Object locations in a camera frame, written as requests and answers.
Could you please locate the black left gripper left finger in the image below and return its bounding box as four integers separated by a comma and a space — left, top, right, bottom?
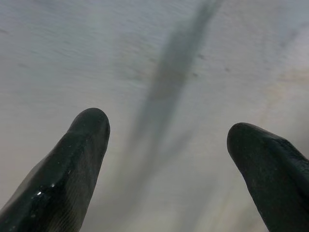
0, 107, 111, 232

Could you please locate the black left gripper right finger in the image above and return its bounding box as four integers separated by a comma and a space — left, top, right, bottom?
226, 122, 309, 232

